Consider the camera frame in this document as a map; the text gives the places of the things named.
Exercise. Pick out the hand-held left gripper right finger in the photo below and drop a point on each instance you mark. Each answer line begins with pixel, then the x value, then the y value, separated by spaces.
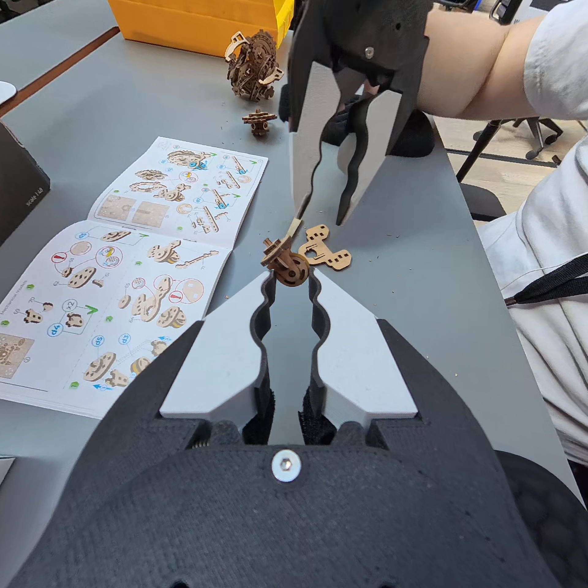
pixel 363 367

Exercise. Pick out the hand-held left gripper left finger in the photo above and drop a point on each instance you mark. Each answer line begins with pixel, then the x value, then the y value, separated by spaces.
pixel 216 367

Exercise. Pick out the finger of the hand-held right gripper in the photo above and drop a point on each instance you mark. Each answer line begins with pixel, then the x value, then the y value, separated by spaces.
pixel 367 151
pixel 307 151

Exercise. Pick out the wooden model plate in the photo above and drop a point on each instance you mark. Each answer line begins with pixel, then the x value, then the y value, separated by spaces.
pixel 337 259

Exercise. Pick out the small wooden wheel assembly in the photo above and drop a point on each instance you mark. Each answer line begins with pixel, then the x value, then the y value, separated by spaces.
pixel 291 273

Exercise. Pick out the person's right forearm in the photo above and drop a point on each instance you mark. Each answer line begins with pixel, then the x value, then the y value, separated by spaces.
pixel 477 69

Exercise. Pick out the large wooden gear model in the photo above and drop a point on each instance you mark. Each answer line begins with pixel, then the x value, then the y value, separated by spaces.
pixel 250 69

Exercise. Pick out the small wooden gear part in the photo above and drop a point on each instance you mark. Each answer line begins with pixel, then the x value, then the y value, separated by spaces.
pixel 259 121

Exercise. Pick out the thin wooden stick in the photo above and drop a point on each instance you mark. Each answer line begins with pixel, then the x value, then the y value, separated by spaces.
pixel 295 229

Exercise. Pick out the black chair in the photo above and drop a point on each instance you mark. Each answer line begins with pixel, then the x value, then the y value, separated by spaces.
pixel 482 202

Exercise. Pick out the open instruction booklet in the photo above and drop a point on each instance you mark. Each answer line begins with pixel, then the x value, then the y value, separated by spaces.
pixel 138 257

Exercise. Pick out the black office chair base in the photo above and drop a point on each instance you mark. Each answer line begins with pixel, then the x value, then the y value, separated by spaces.
pixel 537 133

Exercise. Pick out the yellow plastic bin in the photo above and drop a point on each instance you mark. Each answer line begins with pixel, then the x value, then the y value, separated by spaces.
pixel 183 23

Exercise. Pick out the person in white shirt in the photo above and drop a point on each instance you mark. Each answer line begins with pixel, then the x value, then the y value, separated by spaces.
pixel 551 358

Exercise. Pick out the black product box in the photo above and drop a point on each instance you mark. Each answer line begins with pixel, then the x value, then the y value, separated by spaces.
pixel 18 183

